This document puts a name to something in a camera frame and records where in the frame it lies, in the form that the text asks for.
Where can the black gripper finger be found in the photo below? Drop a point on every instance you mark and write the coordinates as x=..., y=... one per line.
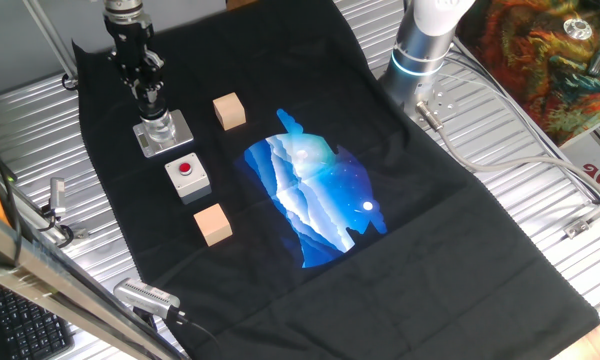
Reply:
x=157, y=96
x=140, y=97

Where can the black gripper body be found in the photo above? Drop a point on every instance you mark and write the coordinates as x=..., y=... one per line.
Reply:
x=137, y=55

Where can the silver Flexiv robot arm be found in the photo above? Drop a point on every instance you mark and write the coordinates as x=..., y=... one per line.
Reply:
x=420, y=45

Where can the clear glass jar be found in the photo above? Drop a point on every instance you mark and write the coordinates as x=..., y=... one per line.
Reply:
x=160, y=132

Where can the silver digital scale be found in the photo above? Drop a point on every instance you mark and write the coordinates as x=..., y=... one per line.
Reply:
x=180, y=135

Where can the light wooden cube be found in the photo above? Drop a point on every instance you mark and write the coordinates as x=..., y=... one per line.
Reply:
x=212, y=225
x=229, y=111

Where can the thin metal rod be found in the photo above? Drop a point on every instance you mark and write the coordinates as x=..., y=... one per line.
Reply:
x=48, y=35

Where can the white box with red button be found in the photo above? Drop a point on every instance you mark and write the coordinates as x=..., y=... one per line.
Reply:
x=187, y=182

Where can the black computer keyboard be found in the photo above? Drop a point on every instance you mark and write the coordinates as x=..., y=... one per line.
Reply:
x=30, y=330

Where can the black cloth with blue print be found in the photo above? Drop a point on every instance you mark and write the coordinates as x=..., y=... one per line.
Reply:
x=430, y=275

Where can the colourful orange painted cloth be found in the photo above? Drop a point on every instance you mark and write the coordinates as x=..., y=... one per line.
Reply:
x=530, y=75

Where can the silver round metal disc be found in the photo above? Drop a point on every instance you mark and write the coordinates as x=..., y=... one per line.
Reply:
x=577, y=29

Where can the dark metal cylinder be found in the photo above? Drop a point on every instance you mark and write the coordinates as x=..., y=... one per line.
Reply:
x=598, y=62

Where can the white box with red print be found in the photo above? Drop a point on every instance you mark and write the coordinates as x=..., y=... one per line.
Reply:
x=595, y=165

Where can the small silver bracket device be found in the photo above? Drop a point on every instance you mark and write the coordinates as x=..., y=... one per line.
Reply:
x=57, y=195

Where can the silver depth camera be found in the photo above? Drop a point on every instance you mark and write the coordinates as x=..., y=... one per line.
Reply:
x=145, y=296

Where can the aluminium frame beam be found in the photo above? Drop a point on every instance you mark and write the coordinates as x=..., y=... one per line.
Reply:
x=40, y=280

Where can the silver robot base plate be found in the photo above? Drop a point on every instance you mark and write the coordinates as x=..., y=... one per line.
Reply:
x=442, y=102

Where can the metal angle bracket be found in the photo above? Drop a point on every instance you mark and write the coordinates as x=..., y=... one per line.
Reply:
x=577, y=227

